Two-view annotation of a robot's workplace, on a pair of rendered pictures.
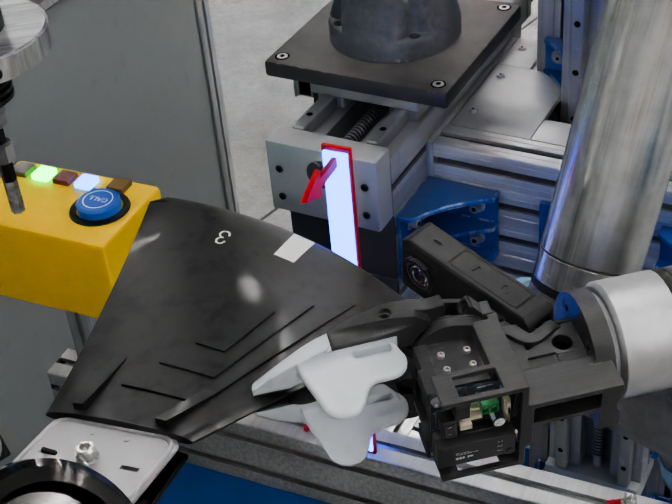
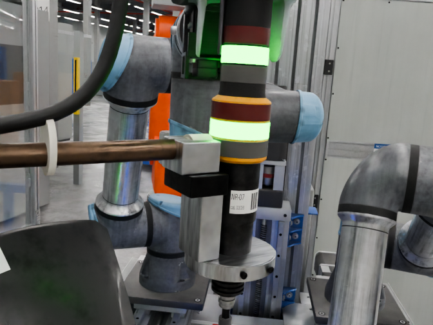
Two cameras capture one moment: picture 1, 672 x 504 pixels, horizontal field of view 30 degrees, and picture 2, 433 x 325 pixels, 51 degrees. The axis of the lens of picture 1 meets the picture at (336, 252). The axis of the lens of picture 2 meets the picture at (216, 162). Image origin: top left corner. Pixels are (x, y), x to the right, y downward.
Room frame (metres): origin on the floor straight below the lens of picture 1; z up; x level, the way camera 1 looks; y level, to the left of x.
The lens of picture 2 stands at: (0.22, 0.31, 1.59)
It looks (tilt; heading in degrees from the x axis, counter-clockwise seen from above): 11 degrees down; 334
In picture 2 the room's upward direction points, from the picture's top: 4 degrees clockwise
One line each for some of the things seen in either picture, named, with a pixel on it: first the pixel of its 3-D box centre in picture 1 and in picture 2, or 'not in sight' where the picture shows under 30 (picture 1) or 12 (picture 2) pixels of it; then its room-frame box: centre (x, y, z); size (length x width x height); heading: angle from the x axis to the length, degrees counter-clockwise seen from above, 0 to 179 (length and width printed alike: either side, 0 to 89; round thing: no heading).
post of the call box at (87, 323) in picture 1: (90, 325); not in sight; (0.97, 0.25, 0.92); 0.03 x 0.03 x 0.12; 63
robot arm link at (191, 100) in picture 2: not in sight; (209, 115); (0.78, 0.05, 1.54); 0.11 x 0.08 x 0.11; 87
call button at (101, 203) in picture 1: (99, 205); not in sight; (0.94, 0.21, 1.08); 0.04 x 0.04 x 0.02
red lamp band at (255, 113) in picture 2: not in sight; (240, 109); (0.51, 0.15, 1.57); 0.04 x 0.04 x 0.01
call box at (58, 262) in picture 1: (70, 244); not in sight; (0.97, 0.25, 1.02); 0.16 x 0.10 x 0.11; 63
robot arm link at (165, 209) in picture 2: not in sight; (167, 220); (1.30, -0.09, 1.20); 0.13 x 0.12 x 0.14; 87
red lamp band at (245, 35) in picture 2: not in sight; (246, 36); (0.51, 0.15, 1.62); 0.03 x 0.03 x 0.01
